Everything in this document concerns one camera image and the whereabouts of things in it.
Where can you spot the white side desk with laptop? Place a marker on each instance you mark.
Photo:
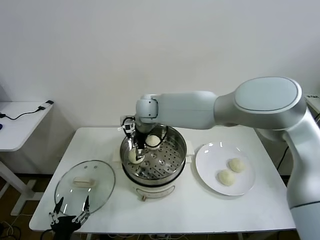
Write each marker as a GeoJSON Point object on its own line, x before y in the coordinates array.
{"type": "Point", "coordinates": [20, 130]}

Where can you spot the steel steamer pot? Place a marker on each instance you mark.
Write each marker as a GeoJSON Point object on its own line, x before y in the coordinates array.
{"type": "Point", "coordinates": [155, 191]}

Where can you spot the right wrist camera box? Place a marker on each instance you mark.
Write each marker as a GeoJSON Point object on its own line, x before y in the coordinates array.
{"type": "Point", "coordinates": [128, 126]}

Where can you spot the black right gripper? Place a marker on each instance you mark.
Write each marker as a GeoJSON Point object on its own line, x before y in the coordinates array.
{"type": "Point", "coordinates": [140, 137]}

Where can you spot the white round plate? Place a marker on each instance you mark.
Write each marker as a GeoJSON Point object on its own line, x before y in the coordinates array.
{"type": "Point", "coordinates": [212, 160]}

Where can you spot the perforated steel steamer basket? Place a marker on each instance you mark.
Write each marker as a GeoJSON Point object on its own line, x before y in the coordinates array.
{"type": "Point", "coordinates": [170, 155]}

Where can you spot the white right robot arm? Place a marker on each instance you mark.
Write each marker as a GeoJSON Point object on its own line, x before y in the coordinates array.
{"type": "Point", "coordinates": [187, 110]}

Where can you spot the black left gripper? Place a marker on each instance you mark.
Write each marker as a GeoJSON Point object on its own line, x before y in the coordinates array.
{"type": "Point", "coordinates": [63, 227]}

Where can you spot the white steamed baozi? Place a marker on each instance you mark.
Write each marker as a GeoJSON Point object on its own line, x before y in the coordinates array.
{"type": "Point", "coordinates": [226, 178]}
{"type": "Point", "coordinates": [132, 157]}
{"type": "Point", "coordinates": [236, 165]}
{"type": "Point", "coordinates": [153, 142]}

